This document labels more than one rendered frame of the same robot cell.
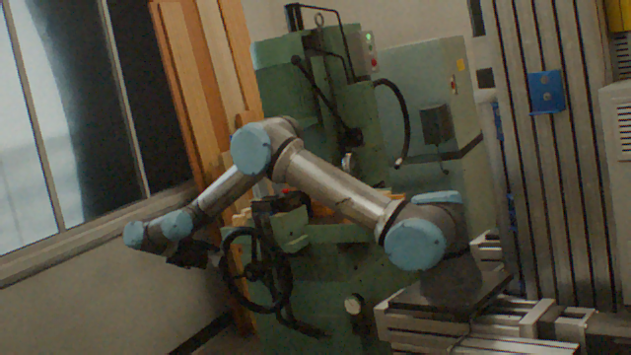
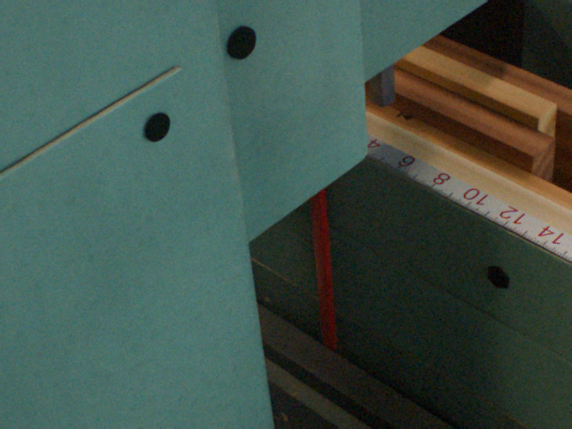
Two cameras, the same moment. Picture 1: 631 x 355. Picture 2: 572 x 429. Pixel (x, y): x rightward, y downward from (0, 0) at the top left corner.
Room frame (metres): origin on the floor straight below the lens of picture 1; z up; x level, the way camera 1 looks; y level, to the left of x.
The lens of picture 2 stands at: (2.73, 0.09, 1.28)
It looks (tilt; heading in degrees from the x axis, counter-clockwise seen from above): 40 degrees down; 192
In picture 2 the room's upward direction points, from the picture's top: 6 degrees counter-clockwise
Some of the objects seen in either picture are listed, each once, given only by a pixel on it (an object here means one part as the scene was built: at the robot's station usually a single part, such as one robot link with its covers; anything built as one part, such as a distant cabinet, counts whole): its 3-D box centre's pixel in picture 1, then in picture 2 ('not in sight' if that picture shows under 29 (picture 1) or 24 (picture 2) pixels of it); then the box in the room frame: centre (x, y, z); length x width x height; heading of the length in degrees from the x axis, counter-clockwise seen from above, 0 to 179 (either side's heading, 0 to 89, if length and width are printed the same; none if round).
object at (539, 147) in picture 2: not in sight; (358, 100); (2.22, 0.03, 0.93); 0.24 x 0.02 x 0.05; 54
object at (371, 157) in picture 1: (369, 162); not in sight; (2.31, -0.19, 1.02); 0.09 x 0.07 x 0.12; 54
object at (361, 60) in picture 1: (363, 53); not in sight; (2.43, -0.25, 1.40); 0.10 x 0.06 x 0.16; 144
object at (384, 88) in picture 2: not in sight; (380, 59); (2.26, 0.05, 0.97); 0.01 x 0.01 x 0.05; 54
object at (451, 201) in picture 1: (439, 220); not in sight; (1.47, -0.25, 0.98); 0.13 x 0.12 x 0.14; 150
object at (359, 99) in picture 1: (361, 104); not in sight; (2.34, -0.20, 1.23); 0.09 x 0.08 x 0.15; 144
